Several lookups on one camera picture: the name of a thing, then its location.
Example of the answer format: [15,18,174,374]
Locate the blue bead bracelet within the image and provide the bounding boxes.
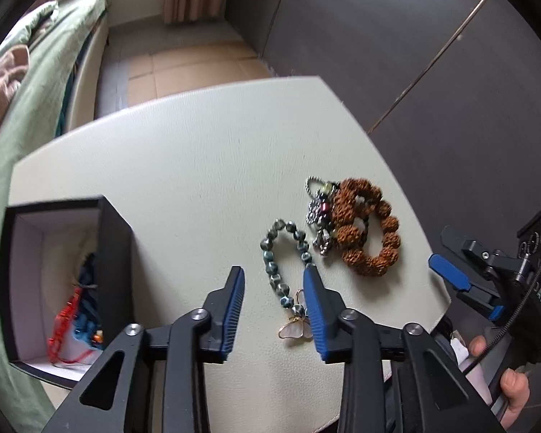
[71,253,107,349]

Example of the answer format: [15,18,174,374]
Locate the dark grey wardrobe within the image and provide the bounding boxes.
[223,0,541,280]

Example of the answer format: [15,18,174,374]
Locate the brown rudraksha bead bracelet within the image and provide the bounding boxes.
[331,177,402,277]

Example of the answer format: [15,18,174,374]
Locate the bed with green blanket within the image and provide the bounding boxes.
[0,0,111,433]

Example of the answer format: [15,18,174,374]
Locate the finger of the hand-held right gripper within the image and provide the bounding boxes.
[428,254,508,322]
[440,227,524,277]

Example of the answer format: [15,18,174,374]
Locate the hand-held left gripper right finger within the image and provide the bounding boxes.
[302,264,508,433]

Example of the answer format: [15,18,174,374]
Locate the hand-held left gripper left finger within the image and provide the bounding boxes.
[40,265,246,433]

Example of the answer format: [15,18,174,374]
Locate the silver charm chain bracelet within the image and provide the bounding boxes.
[305,176,344,259]

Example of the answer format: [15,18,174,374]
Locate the light green pillow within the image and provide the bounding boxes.
[6,0,60,42]

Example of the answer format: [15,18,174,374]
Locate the red bead bracelet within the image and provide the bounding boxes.
[48,288,96,367]

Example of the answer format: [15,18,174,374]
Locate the black jewelry box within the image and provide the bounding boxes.
[0,195,137,391]

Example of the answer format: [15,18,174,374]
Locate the brown cloth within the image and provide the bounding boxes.
[0,45,30,156]

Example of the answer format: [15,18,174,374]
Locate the person's right hand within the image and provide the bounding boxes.
[468,334,531,415]

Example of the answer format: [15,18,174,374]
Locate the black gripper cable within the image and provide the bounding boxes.
[463,205,541,373]

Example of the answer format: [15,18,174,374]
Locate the green bead bracelet butterfly charm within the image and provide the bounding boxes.
[259,219,319,342]

